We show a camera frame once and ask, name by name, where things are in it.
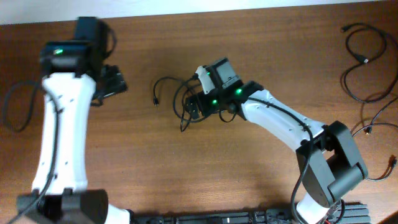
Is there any long black USB cable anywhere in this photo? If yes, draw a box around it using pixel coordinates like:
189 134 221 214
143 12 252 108
351 91 398 182

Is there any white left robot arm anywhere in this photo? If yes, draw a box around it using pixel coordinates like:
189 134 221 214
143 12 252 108
16 17 134 223

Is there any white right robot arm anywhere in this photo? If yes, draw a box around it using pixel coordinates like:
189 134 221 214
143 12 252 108
185 58 368 223

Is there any short black USB cable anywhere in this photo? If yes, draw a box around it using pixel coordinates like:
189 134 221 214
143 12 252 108
339 22 398 104

